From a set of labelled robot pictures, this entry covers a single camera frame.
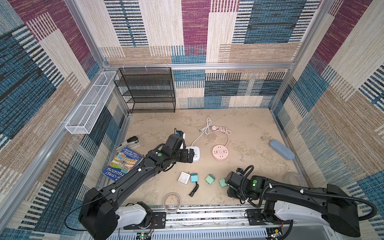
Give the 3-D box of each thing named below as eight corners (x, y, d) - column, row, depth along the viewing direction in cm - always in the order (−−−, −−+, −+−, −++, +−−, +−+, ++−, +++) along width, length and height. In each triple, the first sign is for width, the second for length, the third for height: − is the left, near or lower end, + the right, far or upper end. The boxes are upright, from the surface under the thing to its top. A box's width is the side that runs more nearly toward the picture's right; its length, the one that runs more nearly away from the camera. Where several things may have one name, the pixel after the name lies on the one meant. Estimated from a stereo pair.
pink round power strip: (212, 160, 95) (213, 158, 93) (211, 147, 101) (211, 144, 99) (229, 160, 95) (229, 158, 93) (226, 146, 101) (227, 144, 99)
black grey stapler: (119, 154, 99) (116, 150, 95) (117, 148, 102) (114, 144, 98) (140, 144, 104) (138, 140, 100) (138, 139, 106) (136, 135, 103)
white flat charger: (178, 181, 87) (178, 180, 85) (182, 172, 90) (182, 170, 88) (186, 184, 86) (186, 183, 84) (190, 175, 89) (190, 173, 87)
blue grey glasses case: (290, 161, 95) (293, 159, 92) (266, 145, 102) (268, 143, 100) (295, 155, 97) (297, 153, 95) (271, 140, 105) (273, 137, 103)
